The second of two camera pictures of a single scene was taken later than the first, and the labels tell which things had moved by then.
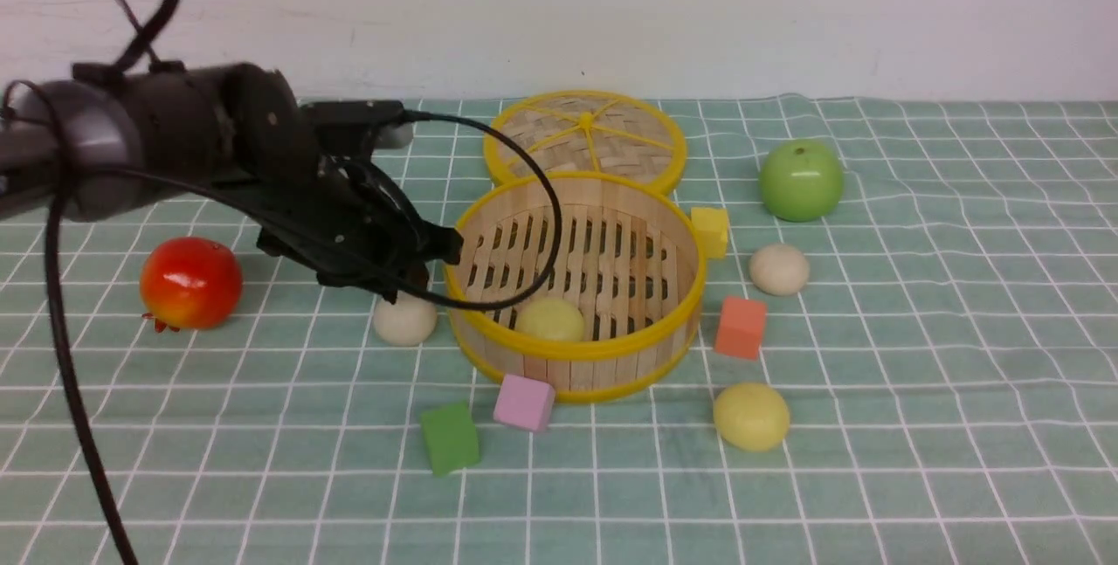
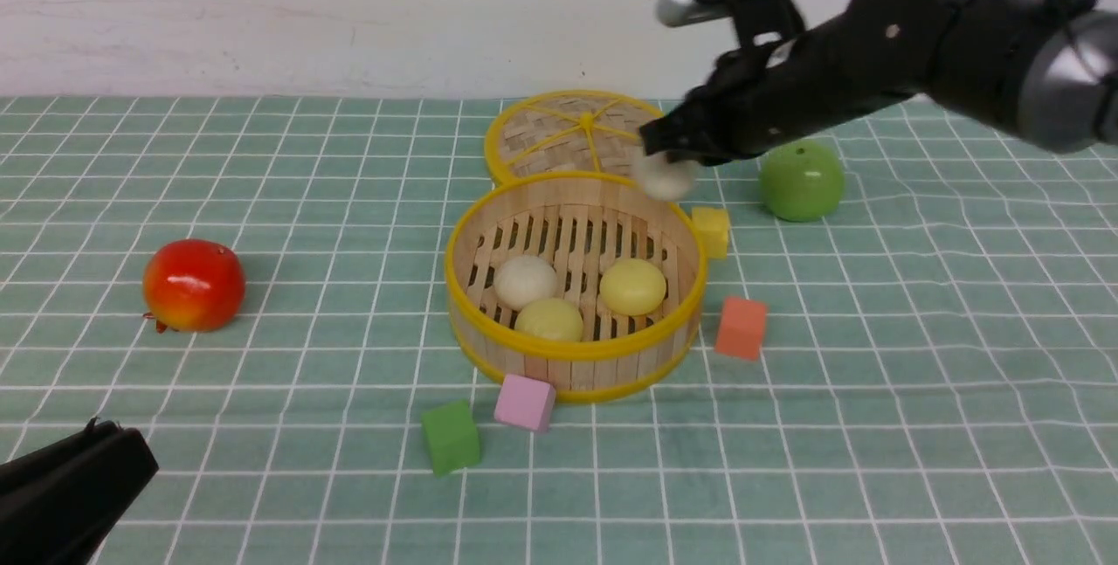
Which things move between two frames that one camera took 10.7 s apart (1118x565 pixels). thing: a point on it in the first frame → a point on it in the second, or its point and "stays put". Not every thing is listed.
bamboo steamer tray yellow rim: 632,260 stays put
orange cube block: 741,327 stays put
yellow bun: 551,319 stays put
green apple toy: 801,180 stays put
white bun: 778,270 → 666,181
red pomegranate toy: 190,282 stays put
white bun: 407,322 → 522,279
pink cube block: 524,403 stays put
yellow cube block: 712,226 stays put
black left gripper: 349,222 → 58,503
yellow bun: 751,416 → 632,286
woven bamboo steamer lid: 590,132 stays put
